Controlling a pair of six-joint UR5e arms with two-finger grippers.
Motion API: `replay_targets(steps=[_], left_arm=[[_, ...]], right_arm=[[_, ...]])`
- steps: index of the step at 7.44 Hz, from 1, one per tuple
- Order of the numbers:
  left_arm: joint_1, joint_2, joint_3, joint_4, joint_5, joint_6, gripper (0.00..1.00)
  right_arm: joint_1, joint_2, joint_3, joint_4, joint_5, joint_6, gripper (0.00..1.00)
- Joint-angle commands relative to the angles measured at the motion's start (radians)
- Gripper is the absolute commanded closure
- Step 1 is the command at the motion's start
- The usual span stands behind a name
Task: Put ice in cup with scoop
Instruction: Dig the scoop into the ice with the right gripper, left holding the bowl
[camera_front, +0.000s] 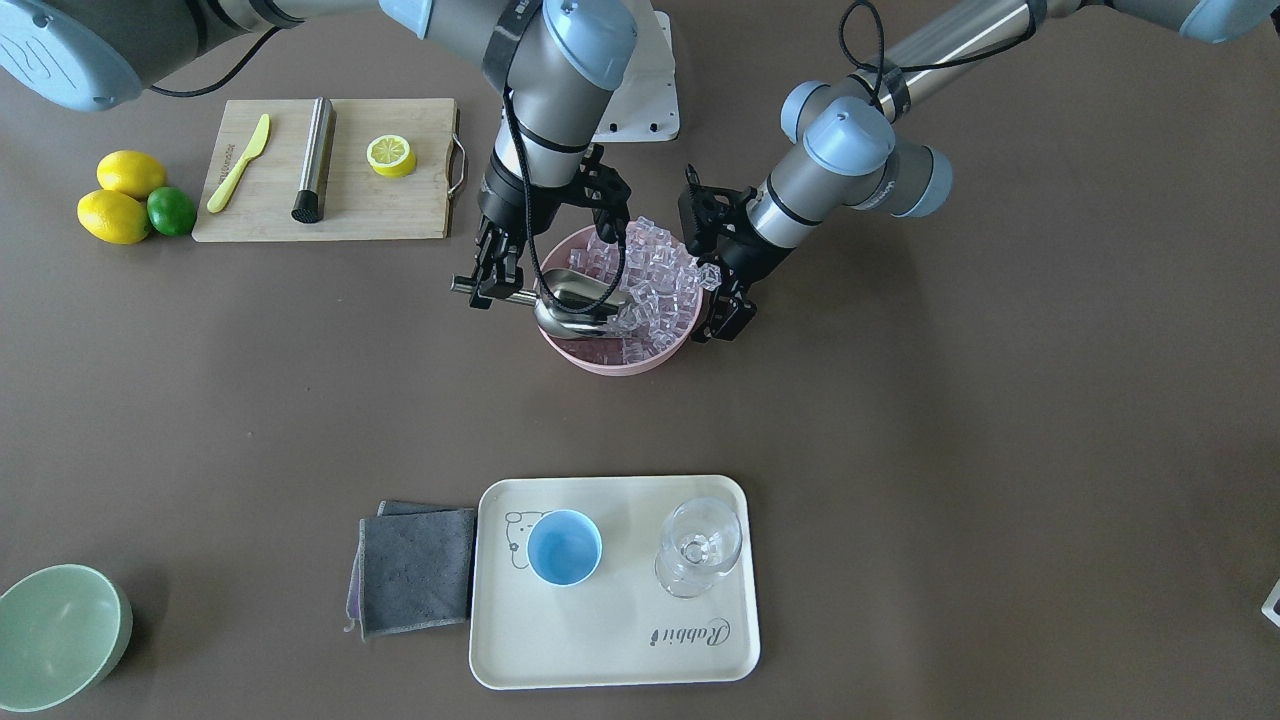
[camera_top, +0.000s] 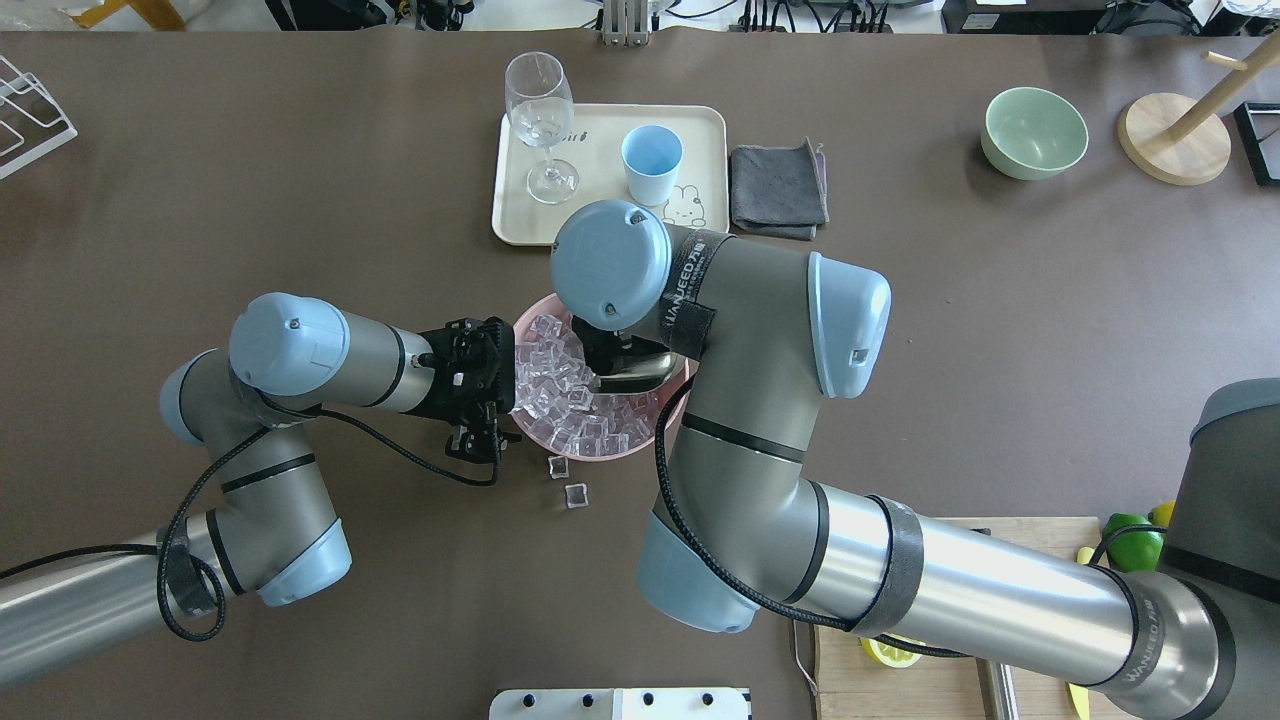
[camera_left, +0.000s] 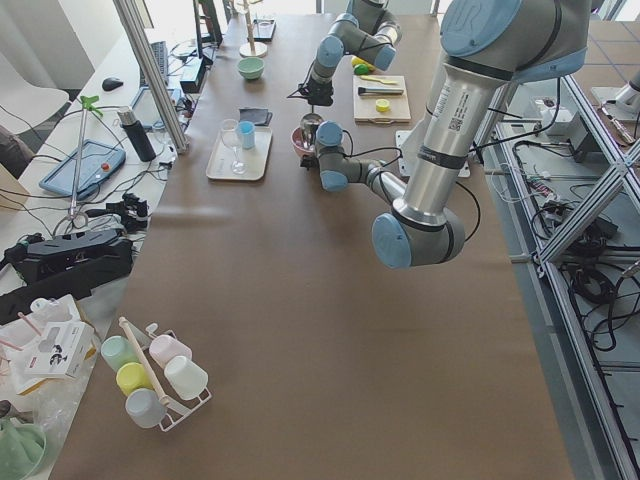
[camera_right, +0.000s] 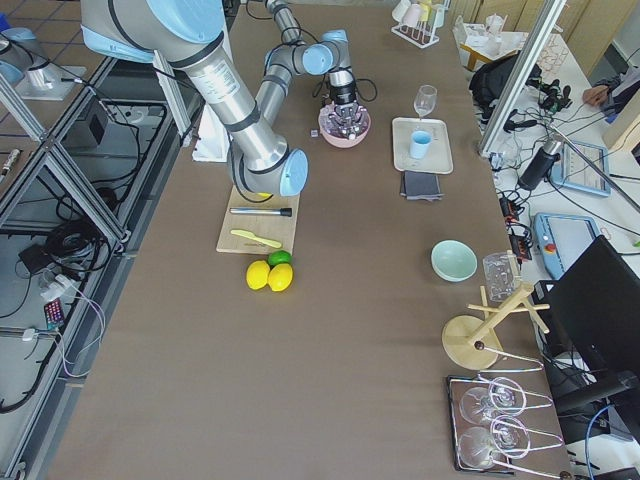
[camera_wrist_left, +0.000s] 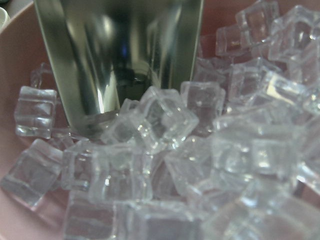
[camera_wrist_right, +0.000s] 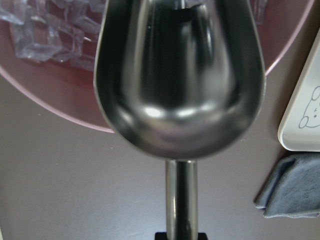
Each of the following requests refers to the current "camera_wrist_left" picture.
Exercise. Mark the metal ice scoop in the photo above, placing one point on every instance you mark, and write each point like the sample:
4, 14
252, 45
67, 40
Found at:
105, 51

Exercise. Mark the ice cubes pile in bowl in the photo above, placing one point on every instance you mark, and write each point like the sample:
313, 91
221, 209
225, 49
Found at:
239, 131

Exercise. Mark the pink bowl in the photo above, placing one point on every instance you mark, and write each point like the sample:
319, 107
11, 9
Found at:
21, 51

